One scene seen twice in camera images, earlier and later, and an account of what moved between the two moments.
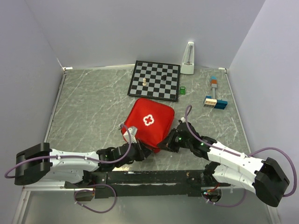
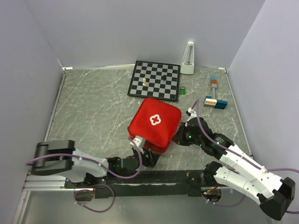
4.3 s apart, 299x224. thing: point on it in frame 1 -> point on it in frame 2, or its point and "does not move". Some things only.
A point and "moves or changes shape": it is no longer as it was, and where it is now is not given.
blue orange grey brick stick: x=214 y=85 does not move
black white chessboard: x=155 y=80 does not move
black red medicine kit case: x=153 y=121 moves or changes shape
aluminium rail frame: x=46 y=185 does not move
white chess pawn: x=144 y=83 does not move
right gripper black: x=168 y=143 -> x=178 y=138
